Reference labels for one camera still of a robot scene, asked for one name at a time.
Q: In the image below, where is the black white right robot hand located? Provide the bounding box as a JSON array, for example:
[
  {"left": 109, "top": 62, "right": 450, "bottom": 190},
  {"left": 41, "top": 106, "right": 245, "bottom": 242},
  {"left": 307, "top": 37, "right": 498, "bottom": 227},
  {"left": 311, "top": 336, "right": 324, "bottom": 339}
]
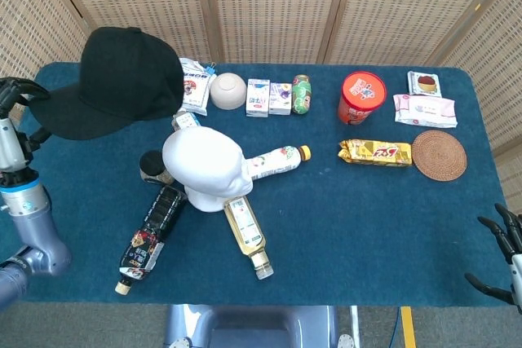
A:
[{"left": 464, "top": 203, "right": 522, "bottom": 306}]

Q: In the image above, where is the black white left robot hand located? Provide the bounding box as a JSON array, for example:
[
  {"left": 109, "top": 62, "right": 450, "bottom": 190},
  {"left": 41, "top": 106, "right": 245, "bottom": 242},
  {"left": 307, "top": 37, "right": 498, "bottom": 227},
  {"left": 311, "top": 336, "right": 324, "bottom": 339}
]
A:
[{"left": 0, "top": 77, "right": 53, "bottom": 176}]

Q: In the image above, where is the black baseball cap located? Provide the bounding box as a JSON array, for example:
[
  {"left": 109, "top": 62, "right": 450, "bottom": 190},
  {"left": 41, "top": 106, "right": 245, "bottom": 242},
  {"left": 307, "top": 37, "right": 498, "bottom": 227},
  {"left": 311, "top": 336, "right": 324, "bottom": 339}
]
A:
[{"left": 29, "top": 26, "right": 185, "bottom": 141}]

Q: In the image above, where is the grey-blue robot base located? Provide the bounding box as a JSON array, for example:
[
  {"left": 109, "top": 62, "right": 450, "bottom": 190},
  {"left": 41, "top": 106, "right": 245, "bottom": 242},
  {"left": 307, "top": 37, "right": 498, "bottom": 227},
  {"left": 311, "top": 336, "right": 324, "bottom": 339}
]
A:
[{"left": 165, "top": 304, "right": 342, "bottom": 348}]

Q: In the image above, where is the white foam mannequin head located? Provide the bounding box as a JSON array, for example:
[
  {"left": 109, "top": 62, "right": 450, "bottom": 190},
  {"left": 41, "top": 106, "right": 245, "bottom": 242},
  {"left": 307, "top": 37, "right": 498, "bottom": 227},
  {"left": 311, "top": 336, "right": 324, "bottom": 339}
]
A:
[{"left": 161, "top": 126, "right": 254, "bottom": 214}]

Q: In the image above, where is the yellow floor tape strip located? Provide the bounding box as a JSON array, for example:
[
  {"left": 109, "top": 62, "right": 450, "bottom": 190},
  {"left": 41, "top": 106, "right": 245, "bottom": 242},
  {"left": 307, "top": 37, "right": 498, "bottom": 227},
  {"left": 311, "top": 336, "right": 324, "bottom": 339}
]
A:
[{"left": 400, "top": 306, "right": 417, "bottom": 348}]

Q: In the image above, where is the round woven rattan coaster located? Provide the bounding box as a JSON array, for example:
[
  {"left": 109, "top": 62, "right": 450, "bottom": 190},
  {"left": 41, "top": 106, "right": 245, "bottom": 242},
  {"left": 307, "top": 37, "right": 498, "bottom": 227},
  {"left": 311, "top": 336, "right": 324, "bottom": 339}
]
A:
[{"left": 411, "top": 130, "right": 468, "bottom": 182}]

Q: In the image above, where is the jar with black lid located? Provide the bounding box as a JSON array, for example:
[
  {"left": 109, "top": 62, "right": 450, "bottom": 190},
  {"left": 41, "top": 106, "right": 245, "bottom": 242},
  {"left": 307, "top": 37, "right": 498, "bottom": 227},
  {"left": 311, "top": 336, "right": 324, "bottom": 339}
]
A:
[{"left": 139, "top": 150, "right": 176, "bottom": 186}]

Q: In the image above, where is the blue carpet table cover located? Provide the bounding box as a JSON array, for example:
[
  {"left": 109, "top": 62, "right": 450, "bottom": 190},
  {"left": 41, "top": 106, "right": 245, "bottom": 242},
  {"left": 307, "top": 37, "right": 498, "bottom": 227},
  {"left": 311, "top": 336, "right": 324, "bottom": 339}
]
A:
[{"left": 0, "top": 61, "right": 522, "bottom": 308}]

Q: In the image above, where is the dark drink bottle black label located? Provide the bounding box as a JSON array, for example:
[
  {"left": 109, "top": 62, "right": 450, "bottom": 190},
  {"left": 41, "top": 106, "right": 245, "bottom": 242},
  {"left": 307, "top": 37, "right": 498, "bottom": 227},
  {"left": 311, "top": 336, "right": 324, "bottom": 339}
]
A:
[{"left": 114, "top": 184, "right": 188, "bottom": 296}]

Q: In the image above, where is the white table leg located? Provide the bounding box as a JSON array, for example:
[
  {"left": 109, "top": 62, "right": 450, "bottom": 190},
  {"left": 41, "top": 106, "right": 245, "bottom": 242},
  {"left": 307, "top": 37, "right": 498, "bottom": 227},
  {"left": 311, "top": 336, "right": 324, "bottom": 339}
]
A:
[{"left": 349, "top": 306, "right": 362, "bottom": 348}]

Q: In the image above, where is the small bottle blue label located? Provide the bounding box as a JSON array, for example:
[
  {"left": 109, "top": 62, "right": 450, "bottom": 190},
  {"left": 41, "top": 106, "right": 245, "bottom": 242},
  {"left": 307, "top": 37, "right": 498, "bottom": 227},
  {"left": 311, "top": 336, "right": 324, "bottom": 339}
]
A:
[{"left": 170, "top": 110, "right": 201, "bottom": 131}]

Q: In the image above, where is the yellow biscuit packet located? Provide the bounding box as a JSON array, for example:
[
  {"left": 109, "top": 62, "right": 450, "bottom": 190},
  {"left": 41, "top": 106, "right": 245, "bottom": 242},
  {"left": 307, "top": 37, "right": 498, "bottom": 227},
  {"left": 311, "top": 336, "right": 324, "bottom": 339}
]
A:
[{"left": 337, "top": 139, "right": 414, "bottom": 168}]

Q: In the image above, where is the pink white wipes pack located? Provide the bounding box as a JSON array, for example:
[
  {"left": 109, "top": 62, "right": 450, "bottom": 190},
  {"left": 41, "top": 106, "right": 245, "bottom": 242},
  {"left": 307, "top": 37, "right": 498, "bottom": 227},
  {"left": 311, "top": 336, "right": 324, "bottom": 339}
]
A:
[{"left": 392, "top": 94, "right": 458, "bottom": 129}]

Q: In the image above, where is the white blue powder bag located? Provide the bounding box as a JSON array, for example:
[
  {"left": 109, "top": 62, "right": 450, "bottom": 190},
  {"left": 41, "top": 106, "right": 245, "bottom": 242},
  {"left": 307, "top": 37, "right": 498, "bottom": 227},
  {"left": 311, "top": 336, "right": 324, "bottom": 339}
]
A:
[{"left": 179, "top": 57, "right": 217, "bottom": 117}]

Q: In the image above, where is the pudding picture packet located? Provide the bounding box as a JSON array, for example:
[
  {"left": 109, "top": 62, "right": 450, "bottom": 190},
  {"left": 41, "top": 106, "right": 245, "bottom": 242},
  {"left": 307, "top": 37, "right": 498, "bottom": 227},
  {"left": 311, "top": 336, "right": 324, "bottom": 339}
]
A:
[{"left": 407, "top": 71, "right": 443, "bottom": 98}]

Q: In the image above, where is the beige upturned bowl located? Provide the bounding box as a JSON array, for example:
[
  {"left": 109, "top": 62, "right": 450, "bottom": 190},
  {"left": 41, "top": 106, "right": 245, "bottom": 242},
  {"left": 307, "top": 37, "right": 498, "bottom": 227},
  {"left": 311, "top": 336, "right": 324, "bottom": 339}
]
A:
[{"left": 210, "top": 72, "right": 248, "bottom": 111}]

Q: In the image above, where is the orange lidded snack tub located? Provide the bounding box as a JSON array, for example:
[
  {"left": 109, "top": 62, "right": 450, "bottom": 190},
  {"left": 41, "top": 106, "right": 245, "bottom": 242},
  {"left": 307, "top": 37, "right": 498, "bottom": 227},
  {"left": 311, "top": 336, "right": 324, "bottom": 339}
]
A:
[{"left": 337, "top": 71, "right": 387, "bottom": 126}]

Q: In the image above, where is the yellow tea bottle clear cap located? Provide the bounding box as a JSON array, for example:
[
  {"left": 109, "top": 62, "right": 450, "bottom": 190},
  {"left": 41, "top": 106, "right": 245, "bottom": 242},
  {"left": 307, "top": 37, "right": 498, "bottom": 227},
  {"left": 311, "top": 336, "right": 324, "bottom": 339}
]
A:
[{"left": 223, "top": 196, "right": 275, "bottom": 280}]

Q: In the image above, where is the white blue milk carton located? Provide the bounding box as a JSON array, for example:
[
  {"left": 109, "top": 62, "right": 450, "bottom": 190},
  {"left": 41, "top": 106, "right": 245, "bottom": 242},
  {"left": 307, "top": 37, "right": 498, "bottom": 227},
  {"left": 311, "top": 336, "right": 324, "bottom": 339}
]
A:
[{"left": 245, "top": 78, "right": 271, "bottom": 118}]

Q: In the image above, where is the white bottle yellow cap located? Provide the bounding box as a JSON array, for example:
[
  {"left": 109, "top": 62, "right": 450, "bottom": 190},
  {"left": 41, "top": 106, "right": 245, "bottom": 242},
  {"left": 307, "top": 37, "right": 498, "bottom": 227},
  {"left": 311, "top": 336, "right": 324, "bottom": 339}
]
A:
[{"left": 244, "top": 144, "right": 312, "bottom": 182}]

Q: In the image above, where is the white purple milk carton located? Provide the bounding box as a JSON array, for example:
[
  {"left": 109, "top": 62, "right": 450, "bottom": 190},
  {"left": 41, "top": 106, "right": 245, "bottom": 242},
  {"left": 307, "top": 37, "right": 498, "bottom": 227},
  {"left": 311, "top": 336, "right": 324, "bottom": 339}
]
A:
[{"left": 268, "top": 81, "right": 293, "bottom": 116}]

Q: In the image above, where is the green printed drink can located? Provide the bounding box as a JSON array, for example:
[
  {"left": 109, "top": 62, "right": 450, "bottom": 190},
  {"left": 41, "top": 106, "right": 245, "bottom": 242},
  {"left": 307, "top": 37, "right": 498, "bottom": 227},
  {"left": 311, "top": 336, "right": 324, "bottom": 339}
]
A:
[{"left": 290, "top": 74, "right": 312, "bottom": 115}]

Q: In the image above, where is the woven bamboo folding screen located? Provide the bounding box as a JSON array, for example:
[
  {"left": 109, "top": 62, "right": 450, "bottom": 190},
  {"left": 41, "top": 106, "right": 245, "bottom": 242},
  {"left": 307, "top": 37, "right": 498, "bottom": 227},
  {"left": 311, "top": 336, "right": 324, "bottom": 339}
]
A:
[{"left": 0, "top": 0, "right": 522, "bottom": 207}]

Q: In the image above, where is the blue cable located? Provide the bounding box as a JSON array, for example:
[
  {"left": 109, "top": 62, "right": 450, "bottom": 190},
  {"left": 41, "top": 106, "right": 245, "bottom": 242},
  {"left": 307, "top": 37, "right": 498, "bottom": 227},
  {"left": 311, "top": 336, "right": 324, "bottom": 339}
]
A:
[{"left": 387, "top": 306, "right": 403, "bottom": 348}]

